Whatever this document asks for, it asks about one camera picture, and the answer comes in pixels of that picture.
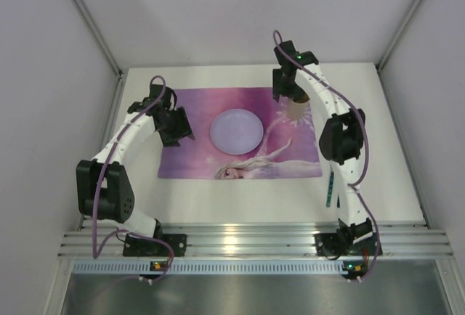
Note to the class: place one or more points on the aluminium frame rail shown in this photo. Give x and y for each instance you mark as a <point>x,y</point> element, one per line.
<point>399,241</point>

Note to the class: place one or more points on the lilac plastic plate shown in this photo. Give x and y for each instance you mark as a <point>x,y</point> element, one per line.
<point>236,132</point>

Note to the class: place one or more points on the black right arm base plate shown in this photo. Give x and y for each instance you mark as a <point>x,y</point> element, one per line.
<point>328,245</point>

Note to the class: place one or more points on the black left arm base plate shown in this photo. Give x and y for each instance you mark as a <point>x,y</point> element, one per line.
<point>136,247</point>

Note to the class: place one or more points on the perforated grey cable duct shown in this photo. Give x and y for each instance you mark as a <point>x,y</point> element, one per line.
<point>224,267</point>

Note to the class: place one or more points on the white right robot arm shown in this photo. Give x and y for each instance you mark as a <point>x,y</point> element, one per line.
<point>342,142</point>

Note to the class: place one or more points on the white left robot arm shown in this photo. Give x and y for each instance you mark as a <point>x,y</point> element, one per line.
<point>104,190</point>

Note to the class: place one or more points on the purple pink princess placemat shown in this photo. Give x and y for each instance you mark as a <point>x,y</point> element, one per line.
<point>288,150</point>

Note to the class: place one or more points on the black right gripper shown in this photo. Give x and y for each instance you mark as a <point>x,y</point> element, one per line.
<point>287,88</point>

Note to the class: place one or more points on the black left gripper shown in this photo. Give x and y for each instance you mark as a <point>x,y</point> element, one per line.
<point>180,126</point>

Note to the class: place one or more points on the beige paper cup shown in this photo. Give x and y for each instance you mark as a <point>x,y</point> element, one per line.
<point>296,107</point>

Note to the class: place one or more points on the silver fork blue handle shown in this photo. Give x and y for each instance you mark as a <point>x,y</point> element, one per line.
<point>330,190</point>

